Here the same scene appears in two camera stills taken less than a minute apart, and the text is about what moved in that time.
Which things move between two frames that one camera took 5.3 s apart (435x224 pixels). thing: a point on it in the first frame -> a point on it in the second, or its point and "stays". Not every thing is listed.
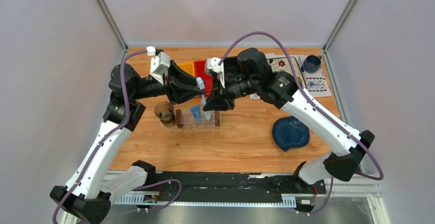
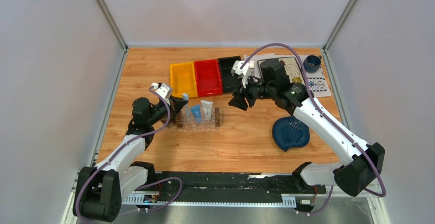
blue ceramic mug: (312, 63) stays
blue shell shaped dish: (289, 132) stays
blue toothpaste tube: (196, 110) stays
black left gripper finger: (175, 69) -> (177, 103)
